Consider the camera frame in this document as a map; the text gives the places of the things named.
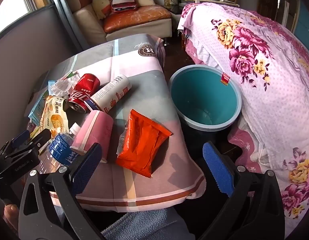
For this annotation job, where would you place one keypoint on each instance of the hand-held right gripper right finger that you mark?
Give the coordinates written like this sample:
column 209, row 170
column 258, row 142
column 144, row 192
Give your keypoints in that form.
column 218, row 170

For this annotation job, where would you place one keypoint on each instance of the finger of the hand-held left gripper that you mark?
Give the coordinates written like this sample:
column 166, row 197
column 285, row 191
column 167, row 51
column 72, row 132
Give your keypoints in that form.
column 42, row 136
column 20, row 137

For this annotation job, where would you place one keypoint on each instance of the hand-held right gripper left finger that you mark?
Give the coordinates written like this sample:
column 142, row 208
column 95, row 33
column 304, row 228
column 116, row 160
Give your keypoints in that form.
column 87, row 165

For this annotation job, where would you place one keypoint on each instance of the yellow cake snack packet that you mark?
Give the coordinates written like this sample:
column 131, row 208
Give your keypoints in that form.
column 54, row 120

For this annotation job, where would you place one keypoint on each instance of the blue label water bottle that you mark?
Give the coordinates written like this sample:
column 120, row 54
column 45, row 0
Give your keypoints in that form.
column 60, row 146

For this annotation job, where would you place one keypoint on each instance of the light blue packet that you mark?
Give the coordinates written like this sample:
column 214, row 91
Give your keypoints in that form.
column 35, row 110

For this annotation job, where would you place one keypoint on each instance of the pink paper cup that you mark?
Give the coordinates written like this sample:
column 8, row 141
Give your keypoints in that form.
column 94, row 130

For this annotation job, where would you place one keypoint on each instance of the orange snack packet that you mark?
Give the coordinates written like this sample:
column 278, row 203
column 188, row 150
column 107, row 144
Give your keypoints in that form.
column 142, row 145

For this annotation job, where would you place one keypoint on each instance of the red cola can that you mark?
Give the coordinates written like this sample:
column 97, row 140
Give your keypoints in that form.
column 82, row 92

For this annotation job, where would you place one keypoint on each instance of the blue plastic bin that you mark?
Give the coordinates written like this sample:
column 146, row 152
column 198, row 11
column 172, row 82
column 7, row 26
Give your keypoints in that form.
column 202, row 97

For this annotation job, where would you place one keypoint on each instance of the white printed drink cup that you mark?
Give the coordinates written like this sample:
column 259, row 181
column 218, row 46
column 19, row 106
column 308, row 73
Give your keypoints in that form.
column 109, row 92

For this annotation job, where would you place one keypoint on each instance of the person's left hand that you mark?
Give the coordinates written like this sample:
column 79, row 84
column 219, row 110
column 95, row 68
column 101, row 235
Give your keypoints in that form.
column 10, row 215

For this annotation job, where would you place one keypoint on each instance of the clear plastic wrapper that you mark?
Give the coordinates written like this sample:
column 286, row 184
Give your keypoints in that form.
column 122, row 140

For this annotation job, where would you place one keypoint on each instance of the crumpled white tissue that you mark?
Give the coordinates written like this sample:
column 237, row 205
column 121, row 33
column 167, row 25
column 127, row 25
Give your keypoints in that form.
column 62, row 87

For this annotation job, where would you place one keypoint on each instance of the grey blue towel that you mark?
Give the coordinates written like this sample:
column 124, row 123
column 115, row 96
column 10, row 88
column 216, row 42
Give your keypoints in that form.
column 144, row 225

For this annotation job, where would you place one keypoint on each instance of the floral pink bedsheet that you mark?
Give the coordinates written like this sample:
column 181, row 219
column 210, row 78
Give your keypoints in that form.
column 269, row 92

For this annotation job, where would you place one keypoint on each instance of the cream leather sofa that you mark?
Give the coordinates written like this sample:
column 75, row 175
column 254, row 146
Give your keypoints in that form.
column 94, row 27

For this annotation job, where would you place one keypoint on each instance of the grey curtain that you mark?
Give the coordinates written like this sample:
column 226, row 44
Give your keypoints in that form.
column 67, row 17

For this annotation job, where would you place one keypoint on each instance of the window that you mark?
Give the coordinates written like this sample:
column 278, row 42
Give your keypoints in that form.
column 12, row 7

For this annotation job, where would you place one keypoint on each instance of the yellow cartoon pillow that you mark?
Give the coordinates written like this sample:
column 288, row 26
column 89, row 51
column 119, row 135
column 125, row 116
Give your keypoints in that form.
column 100, row 2

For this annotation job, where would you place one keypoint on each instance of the orange seat cushion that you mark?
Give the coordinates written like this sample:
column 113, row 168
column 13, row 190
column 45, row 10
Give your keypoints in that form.
column 137, row 17

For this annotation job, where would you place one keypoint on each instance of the dark wooden wardrobe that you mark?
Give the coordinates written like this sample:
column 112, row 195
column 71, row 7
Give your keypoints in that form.
column 282, row 2

